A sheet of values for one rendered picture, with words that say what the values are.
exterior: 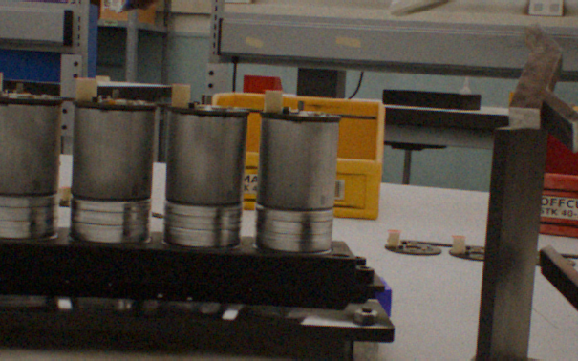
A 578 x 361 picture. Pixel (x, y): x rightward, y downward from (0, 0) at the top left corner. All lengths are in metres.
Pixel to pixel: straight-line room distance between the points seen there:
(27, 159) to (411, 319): 0.13
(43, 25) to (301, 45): 0.76
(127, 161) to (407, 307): 0.10
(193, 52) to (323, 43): 2.41
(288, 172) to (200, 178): 0.03
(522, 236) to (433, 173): 4.43
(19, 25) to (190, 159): 2.60
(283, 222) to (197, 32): 4.63
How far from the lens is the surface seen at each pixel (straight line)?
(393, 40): 2.52
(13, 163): 0.28
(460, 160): 4.63
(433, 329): 0.29
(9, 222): 0.29
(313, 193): 0.28
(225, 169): 0.28
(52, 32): 2.83
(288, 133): 0.28
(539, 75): 0.19
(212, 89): 2.65
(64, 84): 2.83
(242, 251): 0.28
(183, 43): 4.93
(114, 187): 0.28
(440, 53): 2.50
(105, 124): 0.28
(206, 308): 0.25
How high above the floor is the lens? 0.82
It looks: 7 degrees down
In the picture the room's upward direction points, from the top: 4 degrees clockwise
